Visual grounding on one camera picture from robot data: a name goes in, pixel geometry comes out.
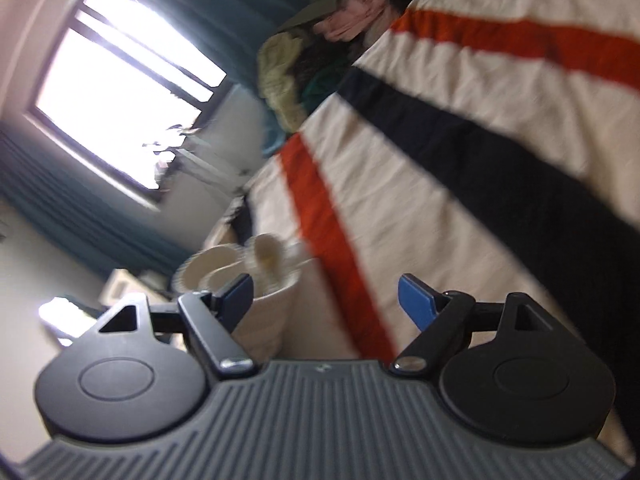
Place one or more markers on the blue cloth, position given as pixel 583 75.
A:
pixel 270 140

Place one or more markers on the white fabric storage box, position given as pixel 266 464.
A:
pixel 270 320

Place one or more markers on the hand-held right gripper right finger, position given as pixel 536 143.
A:
pixel 416 302

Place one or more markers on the pale yellow knit garment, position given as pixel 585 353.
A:
pixel 280 80

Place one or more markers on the pink garment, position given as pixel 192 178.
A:
pixel 360 5

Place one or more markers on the striped blanket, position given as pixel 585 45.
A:
pixel 450 160

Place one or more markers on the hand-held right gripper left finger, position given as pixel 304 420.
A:
pixel 235 302

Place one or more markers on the white knit garment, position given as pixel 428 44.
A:
pixel 270 260

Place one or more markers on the dark garment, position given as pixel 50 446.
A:
pixel 320 70

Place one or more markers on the teal curtain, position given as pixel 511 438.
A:
pixel 75 210
pixel 210 15

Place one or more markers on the khaki garment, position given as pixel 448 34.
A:
pixel 312 10

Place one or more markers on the window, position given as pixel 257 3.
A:
pixel 125 85

